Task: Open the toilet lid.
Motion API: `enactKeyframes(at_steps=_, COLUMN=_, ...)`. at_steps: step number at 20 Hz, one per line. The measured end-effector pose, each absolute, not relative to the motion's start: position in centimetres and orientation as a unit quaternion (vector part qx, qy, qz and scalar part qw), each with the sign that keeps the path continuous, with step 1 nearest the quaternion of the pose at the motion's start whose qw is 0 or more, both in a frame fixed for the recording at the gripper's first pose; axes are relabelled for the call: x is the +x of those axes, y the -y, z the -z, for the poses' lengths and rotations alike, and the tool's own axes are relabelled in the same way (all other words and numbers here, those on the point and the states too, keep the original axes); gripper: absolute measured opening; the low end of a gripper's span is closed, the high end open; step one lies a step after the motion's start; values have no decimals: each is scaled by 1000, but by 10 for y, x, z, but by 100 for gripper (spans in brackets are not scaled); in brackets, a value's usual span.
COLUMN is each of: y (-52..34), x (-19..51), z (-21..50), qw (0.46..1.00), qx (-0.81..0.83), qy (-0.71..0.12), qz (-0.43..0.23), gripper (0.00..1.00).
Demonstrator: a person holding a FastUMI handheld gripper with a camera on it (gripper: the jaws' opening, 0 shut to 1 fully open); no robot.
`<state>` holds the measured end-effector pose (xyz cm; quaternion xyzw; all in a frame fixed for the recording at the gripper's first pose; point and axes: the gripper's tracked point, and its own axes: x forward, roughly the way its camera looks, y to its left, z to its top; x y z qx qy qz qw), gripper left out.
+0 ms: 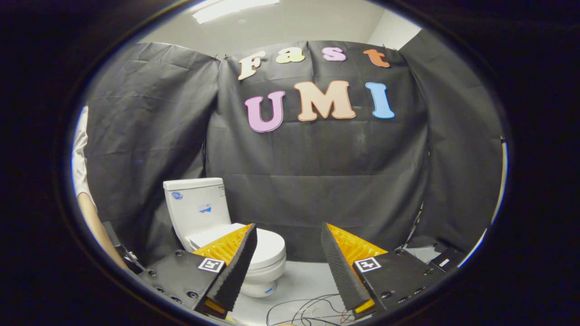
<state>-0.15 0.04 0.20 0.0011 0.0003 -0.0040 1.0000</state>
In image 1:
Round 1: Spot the white toilet tank lid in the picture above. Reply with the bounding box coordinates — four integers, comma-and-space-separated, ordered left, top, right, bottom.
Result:
163, 177, 225, 191

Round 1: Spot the bundle of floor cables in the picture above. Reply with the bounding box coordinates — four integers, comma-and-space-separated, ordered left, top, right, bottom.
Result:
266, 293, 358, 326

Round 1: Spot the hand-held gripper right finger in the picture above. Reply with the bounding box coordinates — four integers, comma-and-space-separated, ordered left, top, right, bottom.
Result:
320, 222, 447, 317

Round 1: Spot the white toilet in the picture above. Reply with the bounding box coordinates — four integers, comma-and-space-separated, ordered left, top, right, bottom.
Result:
163, 177, 287, 298

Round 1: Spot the dark metal object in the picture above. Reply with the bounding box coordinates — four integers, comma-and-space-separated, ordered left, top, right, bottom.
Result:
116, 244, 142, 272

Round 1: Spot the black backdrop cloth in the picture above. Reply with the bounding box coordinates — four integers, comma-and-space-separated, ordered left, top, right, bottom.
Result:
84, 28, 504, 268

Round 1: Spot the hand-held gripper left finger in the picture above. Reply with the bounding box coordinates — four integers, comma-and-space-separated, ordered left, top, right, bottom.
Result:
138, 223, 258, 320

